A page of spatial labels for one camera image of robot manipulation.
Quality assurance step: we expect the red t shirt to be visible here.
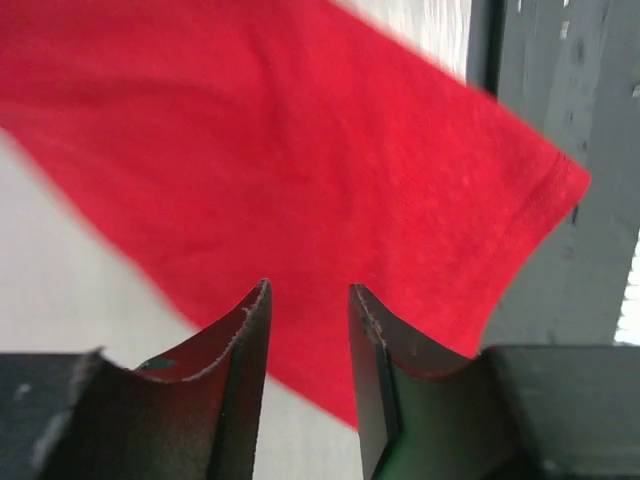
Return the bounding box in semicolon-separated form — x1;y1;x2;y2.
1;1;590;425

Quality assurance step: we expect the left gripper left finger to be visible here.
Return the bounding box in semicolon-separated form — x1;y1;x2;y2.
1;281;272;479

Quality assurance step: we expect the slotted cable duct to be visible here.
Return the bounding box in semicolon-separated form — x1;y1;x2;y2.
614;239;640;346

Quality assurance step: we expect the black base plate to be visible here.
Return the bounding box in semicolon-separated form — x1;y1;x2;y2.
466;0;639;345

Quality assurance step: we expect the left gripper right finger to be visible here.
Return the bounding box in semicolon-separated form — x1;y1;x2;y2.
349;285;639;479

